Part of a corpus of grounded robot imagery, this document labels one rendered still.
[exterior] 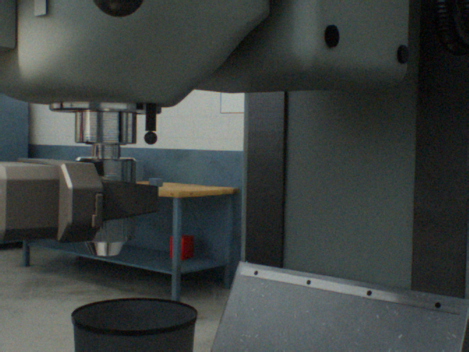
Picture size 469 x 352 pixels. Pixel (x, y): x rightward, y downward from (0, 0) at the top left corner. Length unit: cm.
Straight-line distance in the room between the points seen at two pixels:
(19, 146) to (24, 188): 751
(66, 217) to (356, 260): 45
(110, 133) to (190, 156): 571
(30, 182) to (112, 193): 7
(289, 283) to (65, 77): 49
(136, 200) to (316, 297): 38
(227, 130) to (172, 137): 69
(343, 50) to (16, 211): 29
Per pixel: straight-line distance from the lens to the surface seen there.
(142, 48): 45
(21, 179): 46
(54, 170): 47
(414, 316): 78
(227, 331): 89
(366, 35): 61
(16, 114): 795
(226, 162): 592
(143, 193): 51
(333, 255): 83
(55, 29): 44
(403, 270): 79
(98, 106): 48
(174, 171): 636
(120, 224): 51
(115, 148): 52
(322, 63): 55
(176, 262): 531
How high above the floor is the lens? 128
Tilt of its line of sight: 3 degrees down
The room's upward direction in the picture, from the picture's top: 1 degrees clockwise
